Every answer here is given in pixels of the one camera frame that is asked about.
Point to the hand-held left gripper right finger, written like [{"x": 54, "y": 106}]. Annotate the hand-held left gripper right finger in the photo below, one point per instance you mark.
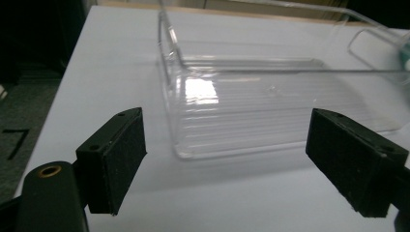
[{"x": 351, "y": 161}]

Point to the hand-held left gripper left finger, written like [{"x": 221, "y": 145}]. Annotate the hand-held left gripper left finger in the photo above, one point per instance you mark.
[{"x": 109, "y": 161}]

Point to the clear plastic tray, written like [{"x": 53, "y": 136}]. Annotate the clear plastic tray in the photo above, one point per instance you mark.
[{"x": 257, "y": 106}]

